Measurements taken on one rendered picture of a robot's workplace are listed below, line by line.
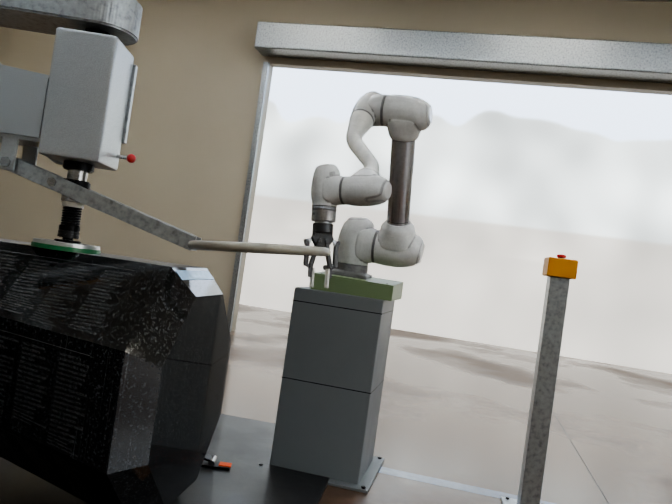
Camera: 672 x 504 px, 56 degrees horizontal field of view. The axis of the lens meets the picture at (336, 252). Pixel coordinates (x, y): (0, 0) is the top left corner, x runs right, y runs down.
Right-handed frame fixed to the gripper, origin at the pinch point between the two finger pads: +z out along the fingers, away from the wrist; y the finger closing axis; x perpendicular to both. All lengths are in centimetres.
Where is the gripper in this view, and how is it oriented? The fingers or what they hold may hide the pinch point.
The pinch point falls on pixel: (319, 278)
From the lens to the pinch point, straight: 226.9
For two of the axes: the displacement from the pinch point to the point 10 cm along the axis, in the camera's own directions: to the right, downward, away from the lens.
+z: -0.7, 10.0, -0.3
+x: 3.4, -0.1, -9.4
